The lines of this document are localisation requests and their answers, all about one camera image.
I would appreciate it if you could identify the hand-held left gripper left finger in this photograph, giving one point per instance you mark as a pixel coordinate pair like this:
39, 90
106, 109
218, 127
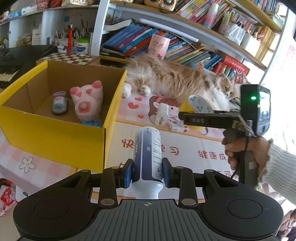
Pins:
128, 173

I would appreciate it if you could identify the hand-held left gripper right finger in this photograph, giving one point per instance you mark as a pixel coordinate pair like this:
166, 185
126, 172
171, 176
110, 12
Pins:
167, 173

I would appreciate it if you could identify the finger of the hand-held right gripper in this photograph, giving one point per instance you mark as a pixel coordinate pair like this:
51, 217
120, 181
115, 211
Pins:
182, 117

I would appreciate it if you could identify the yellow tape roll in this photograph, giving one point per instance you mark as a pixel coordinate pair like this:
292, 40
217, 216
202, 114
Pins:
196, 104

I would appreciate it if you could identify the white bottle blue label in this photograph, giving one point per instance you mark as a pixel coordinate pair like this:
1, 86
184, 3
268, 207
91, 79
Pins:
148, 157

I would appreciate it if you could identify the yellow cardboard box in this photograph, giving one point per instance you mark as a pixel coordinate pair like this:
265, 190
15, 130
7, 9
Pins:
57, 143

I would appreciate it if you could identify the pink plush paw toy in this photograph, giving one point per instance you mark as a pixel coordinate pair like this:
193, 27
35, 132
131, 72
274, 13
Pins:
87, 99

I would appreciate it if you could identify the grey toy car purple bin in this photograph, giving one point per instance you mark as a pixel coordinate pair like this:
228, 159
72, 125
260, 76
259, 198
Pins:
59, 105

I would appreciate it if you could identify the person's right forearm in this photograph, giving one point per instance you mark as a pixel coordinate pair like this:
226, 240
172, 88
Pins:
282, 166

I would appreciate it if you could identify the person's right hand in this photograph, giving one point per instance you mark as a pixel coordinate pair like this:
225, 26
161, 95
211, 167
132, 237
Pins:
261, 153

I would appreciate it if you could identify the small white red box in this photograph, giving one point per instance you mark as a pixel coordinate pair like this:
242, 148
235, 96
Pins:
178, 127

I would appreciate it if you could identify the fluffy orange white cat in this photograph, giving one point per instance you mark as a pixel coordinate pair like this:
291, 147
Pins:
175, 78

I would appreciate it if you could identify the red thick book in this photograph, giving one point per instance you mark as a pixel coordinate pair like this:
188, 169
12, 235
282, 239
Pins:
233, 66

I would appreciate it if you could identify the white storage box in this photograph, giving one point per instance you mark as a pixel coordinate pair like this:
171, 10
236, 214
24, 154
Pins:
251, 45

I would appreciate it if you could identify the white plastic bag of pens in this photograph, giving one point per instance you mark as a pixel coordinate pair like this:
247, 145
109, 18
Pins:
232, 33

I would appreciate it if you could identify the row of colourful books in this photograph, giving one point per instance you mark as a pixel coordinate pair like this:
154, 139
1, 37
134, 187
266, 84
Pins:
129, 39
196, 9

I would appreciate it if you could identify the pink blue gradient bottle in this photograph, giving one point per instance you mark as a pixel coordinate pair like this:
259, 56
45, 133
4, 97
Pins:
211, 15

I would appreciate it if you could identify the wooden retro radio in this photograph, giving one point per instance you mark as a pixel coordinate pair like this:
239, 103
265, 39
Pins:
160, 4

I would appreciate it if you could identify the red white plastic bag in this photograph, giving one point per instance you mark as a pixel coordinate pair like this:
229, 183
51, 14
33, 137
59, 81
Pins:
9, 197

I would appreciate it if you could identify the white can green lid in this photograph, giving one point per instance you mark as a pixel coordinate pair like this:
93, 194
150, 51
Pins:
81, 47

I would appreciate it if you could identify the wooden chessboard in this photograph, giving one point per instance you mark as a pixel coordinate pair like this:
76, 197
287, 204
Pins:
69, 58

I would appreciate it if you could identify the red tassel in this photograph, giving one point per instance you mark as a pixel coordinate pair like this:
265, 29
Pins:
69, 40

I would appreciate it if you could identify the black electronic keyboard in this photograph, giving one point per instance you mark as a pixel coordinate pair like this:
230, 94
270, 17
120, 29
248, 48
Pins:
23, 55

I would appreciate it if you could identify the white box red label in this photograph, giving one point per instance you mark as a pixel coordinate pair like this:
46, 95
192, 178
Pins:
37, 36

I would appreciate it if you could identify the white curved shelf unit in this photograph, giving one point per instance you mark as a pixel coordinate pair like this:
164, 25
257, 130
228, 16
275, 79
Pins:
44, 20

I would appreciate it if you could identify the brass bowl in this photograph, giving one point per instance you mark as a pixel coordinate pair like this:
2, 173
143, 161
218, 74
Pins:
24, 39

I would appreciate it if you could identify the white bookshelf frame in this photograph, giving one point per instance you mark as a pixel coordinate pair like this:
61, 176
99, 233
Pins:
101, 27

